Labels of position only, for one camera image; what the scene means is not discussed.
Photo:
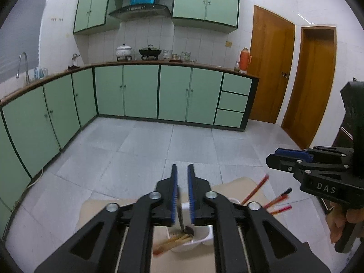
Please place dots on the chrome sink faucet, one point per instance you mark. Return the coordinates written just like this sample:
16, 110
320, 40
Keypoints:
23, 63

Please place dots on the brown wooden door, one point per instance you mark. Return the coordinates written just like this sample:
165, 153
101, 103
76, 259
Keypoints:
272, 48
312, 85

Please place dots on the black chopstick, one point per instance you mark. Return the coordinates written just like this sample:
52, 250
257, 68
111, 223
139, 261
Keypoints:
279, 198

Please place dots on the red orange patterned chopstick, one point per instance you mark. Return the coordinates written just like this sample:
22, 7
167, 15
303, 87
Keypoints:
256, 189

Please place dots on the silver metal spoon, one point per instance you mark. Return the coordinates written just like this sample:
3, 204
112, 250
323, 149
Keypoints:
185, 229

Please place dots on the black wok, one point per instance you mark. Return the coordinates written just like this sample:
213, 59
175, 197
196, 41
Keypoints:
150, 53

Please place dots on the black chair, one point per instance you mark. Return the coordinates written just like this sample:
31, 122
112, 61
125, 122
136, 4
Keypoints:
344, 137

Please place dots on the green base cabinets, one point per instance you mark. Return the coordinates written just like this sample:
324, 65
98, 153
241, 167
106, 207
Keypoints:
39, 121

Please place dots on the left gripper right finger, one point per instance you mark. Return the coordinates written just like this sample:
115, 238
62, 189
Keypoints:
200, 211

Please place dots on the small kettle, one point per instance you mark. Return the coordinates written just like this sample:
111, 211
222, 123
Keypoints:
74, 60

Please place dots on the range hood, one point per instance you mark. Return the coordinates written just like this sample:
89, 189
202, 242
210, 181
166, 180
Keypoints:
138, 11

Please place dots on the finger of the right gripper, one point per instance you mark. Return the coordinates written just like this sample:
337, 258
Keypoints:
296, 154
285, 164

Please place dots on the white cooking pot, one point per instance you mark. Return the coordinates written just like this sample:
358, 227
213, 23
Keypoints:
123, 53

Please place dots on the right white plastic container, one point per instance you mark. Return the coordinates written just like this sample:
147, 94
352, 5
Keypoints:
234, 200

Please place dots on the orange thermos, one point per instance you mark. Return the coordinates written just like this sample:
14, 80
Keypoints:
244, 59

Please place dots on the plain wooden chopstick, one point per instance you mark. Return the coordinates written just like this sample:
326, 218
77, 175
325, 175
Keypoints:
156, 251
175, 242

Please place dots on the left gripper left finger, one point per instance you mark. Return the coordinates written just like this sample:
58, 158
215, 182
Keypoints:
166, 208

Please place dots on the green upper cabinets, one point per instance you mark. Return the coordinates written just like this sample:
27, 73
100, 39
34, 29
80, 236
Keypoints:
92, 16

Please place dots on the right hand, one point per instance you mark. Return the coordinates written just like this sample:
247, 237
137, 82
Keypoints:
337, 219

